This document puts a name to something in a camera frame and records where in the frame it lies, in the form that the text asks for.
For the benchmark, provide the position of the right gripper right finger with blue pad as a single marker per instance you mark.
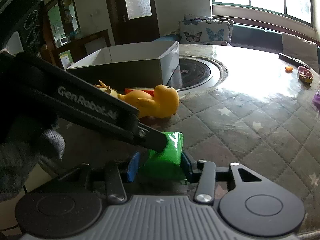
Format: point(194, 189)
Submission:
point(202, 172)

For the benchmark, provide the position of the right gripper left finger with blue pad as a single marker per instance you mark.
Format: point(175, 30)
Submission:
point(119, 171)

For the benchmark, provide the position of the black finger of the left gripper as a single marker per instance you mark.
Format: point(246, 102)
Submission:
point(73, 99)

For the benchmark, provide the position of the green bean bag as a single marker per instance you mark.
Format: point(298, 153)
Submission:
point(165, 165)

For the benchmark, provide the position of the orange rubber duck toy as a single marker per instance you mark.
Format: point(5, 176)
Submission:
point(162, 104)

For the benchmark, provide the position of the yellow plush chick toy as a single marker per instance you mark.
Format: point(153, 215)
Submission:
point(107, 89)

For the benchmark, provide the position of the grey gloved hand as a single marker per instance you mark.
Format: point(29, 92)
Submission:
point(19, 156)

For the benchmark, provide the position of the dark wooden side table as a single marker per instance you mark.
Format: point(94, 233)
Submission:
point(77, 48)

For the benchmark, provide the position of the grey cardboard box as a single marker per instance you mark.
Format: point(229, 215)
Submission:
point(143, 65)

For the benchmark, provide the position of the round black induction cooktop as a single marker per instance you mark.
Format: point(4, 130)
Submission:
point(193, 72)

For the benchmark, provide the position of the dark wooden door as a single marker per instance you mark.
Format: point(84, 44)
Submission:
point(133, 21)

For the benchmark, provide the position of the small orange toy piece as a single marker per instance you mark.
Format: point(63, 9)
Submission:
point(288, 69)

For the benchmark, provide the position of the pink toy figure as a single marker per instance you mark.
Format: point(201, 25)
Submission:
point(304, 73)

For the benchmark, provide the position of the teal sofa bench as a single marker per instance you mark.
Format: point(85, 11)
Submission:
point(246, 36)

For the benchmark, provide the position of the black remote control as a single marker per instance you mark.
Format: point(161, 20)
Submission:
point(290, 60)

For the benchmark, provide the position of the butterfly print cushion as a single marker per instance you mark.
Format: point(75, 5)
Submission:
point(206, 30)

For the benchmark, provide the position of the grey white cushion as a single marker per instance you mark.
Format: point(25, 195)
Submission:
point(301, 49)

